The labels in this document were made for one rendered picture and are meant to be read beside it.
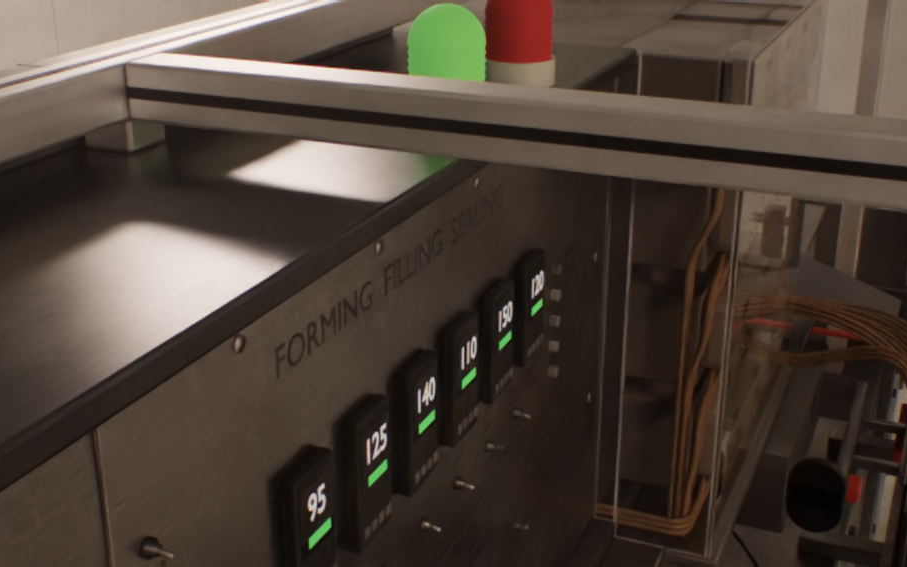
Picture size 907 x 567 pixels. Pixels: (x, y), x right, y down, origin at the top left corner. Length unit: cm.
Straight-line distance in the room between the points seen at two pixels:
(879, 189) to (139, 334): 38
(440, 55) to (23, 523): 48
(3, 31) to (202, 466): 392
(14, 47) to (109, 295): 395
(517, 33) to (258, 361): 46
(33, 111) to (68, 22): 397
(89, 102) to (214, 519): 30
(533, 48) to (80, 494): 60
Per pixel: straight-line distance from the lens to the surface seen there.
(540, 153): 71
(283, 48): 101
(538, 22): 103
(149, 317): 58
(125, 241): 68
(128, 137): 85
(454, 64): 88
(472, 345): 92
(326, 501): 74
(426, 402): 85
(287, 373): 69
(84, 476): 56
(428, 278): 85
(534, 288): 104
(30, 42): 460
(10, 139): 77
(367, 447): 78
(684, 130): 68
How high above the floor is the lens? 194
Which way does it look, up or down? 21 degrees down
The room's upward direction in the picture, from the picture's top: straight up
